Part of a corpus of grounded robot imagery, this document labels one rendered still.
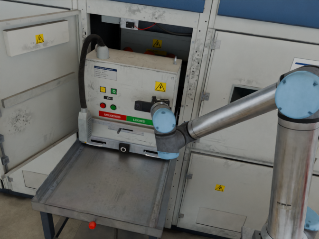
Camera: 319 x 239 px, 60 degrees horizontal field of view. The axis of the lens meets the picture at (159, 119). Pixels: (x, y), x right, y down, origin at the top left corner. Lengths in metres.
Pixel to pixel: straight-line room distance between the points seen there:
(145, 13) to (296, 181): 1.07
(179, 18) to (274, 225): 1.04
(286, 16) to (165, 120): 0.79
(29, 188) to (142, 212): 1.39
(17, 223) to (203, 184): 1.46
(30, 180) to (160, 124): 1.59
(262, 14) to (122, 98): 0.81
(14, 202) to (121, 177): 1.35
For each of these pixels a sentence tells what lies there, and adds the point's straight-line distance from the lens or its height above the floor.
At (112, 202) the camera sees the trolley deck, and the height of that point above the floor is 0.85.
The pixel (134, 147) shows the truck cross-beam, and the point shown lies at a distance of 1.61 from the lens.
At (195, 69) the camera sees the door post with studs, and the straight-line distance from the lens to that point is 1.56.
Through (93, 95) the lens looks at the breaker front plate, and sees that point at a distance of 1.53.
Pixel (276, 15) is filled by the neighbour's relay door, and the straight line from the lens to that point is 1.50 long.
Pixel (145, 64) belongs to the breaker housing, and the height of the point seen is 1.39.
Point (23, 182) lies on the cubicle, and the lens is 2.53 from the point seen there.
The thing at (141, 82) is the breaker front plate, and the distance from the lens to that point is 1.41.
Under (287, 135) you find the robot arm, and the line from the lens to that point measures 0.86.
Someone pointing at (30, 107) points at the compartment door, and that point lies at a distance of 1.57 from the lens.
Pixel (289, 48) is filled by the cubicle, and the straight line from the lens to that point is 1.55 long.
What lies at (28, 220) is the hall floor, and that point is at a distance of 2.50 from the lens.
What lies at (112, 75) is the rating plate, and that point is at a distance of 1.44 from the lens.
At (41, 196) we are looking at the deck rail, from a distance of 1.44.
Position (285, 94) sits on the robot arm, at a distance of 0.81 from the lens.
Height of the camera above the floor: 1.87
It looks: 31 degrees down
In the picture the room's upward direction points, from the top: 7 degrees clockwise
